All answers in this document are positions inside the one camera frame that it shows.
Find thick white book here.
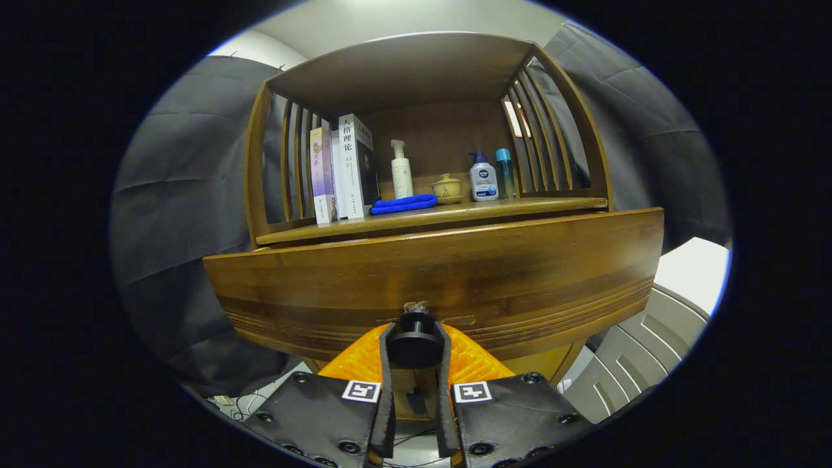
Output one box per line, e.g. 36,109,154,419
338,114,381,220

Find wooden countertop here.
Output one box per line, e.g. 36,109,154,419
255,197,608,246

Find white lotion bottle blue cap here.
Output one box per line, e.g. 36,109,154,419
469,151,500,202

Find purple book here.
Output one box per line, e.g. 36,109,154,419
309,127,337,225

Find wooden drawer with black knob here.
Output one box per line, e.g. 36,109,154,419
203,207,665,384

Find wooden cabinet door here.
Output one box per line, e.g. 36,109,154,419
500,341,586,385

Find brown wooden cabinet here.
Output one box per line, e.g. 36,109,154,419
244,31,615,423

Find white table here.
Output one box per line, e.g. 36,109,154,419
653,237,730,317

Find thin white book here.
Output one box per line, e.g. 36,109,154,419
330,129,348,220

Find yellow lidded teacup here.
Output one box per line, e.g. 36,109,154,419
430,174,465,205

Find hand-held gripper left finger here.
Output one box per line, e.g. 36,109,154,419
244,322,398,468

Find floor cables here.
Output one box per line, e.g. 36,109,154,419
208,383,306,423

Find teal slim bottle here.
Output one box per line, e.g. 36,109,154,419
495,148,515,200

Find blue folded cloth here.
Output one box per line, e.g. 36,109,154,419
370,193,438,216

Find white pump bottle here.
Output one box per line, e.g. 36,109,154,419
390,139,415,200

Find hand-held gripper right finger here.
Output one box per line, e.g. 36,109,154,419
434,322,592,468

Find black backdrop cloth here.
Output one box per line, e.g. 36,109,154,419
109,19,732,391

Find grey ribbed plastic panel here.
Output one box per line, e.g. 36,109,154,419
564,283,710,424

